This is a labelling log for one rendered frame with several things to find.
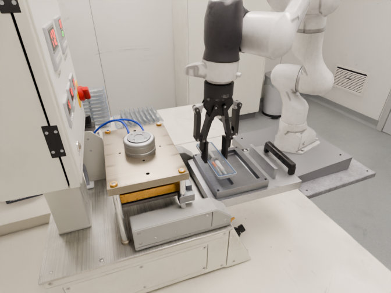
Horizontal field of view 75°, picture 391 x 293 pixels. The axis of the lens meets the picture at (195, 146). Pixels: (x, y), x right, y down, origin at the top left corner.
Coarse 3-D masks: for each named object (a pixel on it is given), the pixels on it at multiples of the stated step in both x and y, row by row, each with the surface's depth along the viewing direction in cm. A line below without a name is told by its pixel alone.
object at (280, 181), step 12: (252, 144) 88; (252, 156) 88; (264, 156) 82; (192, 168) 83; (264, 168) 82; (276, 168) 76; (204, 180) 78; (276, 180) 78; (288, 180) 78; (300, 180) 78; (204, 192) 74; (252, 192) 73; (264, 192) 74; (276, 192) 76; (228, 204) 72
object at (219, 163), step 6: (198, 144) 82; (210, 144) 82; (210, 150) 79; (216, 150) 79; (210, 156) 76; (216, 156) 76; (222, 156) 76; (210, 162) 73; (216, 162) 73; (222, 162) 73; (216, 168) 71; (222, 168) 71; (228, 168) 71; (222, 174) 68; (228, 174) 68
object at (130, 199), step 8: (168, 184) 62; (176, 184) 63; (128, 192) 60; (136, 192) 60; (144, 192) 61; (152, 192) 62; (160, 192) 62; (168, 192) 63; (176, 192) 64; (128, 200) 60; (136, 200) 62; (144, 200) 62; (152, 200) 63
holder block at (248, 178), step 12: (228, 156) 87; (240, 156) 85; (204, 168) 79; (240, 168) 81; (252, 168) 79; (216, 180) 76; (228, 180) 76; (240, 180) 74; (252, 180) 74; (264, 180) 74; (216, 192) 69; (228, 192) 71; (240, 192) 72
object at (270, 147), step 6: (270, 144) 88; (264, 150) 91; (270, 150) 88; (276, 150) 85; (276, 156) 85; (282, 156) 82; (282, 162) 82; (288, 162) 79; (288, 168) 80; (294, 168) 79
